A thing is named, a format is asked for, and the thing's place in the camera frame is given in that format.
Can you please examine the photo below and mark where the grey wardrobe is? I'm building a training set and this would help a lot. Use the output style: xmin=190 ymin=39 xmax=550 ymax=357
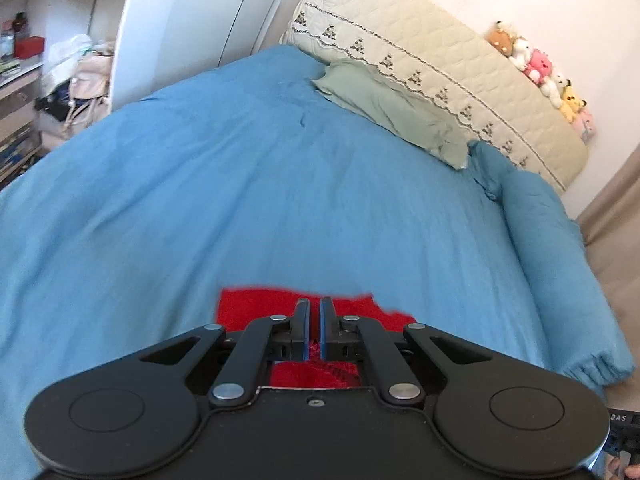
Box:
xmin=153 ymin=0 xmax=274 ymax=90

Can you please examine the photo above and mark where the white plush toy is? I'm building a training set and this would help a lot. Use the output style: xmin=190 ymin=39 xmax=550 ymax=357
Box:
xmin=509 ymin=37 xmax=533 ymax=72

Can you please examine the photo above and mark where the red knit sweater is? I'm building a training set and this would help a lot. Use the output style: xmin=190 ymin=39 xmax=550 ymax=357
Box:
xmin=216 ymin=288 xmax=416 ymax=389

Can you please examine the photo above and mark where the cream quilted headboard cushion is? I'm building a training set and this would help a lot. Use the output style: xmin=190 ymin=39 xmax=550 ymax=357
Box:
xmin=280 ymin=0 xmax=589 ymax=193

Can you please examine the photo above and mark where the pink plush toy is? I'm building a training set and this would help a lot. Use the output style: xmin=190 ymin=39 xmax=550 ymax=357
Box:
xmin=524 ymin=49 xmax=553 ymax=86

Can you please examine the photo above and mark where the beige bag on shelf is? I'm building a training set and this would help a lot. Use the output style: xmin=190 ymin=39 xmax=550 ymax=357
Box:
xmin=62 ymin=52 xmax=113 ymax=139

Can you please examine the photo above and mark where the green pillow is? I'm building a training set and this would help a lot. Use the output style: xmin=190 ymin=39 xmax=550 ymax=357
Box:
xmin=312 ymin=60 xmax=469 ymax=170

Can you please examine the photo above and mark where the blue bed sheet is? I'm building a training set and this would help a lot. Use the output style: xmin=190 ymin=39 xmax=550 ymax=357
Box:
xmin=1 ymin=47 xmax=551 ymax=479

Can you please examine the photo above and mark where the yellow plush toy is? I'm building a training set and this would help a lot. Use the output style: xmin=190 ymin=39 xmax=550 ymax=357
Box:
xmin=559 ymin=82 xmax=587 ymax=124

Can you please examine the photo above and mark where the blue rolled blanket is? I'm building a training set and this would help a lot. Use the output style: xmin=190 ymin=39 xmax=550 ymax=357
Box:
xmin=468 ymin=141 xmax=634 ymax=391

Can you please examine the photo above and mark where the white shelf unit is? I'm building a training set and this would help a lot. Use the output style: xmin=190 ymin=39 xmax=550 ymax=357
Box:
xmin=1 ymin=0 xmax=174 ymax=182

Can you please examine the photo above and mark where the brown plush bear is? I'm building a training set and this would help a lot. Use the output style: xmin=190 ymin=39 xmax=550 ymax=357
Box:
xmin=486 ymin=21 xmax=518 ymax=58

